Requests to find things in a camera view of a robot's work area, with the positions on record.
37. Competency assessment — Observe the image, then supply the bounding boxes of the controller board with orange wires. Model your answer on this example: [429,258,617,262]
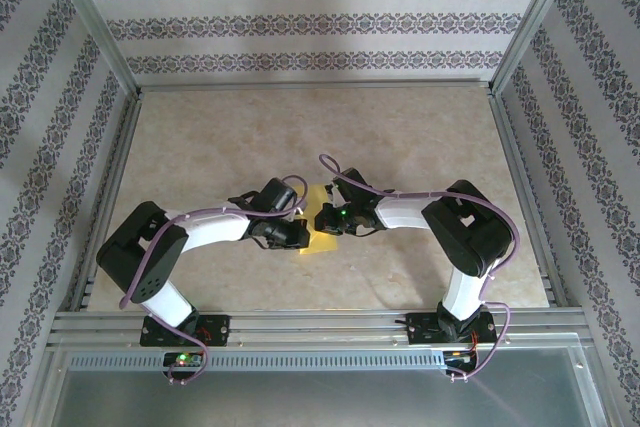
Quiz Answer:
[444,349,479,366]

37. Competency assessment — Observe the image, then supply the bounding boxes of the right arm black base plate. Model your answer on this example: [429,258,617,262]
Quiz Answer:
[405,311,497,347]

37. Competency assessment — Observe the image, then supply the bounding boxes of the grey slotted cable duct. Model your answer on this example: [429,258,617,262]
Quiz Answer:
[67,350,446,372]

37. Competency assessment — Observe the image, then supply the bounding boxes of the grey metal sheet panel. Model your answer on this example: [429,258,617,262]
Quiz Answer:
[47,346,614,427]

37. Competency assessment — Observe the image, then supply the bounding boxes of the aluminium frame post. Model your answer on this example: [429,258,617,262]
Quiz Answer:
[488,0,591,96]
[38,0,146,98]

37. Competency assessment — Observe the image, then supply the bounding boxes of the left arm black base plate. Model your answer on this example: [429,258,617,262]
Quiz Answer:
[141,314,231,348]

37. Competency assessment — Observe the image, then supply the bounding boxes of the controller board with green light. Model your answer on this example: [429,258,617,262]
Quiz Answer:
[163,351,204,368]

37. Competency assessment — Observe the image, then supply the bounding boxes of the short aluminium table rail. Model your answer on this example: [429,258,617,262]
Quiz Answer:
[135,78,496,94]

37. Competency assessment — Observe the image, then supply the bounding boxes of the long aluminium mounting rail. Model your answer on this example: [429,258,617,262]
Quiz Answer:
[47,307,589,351]

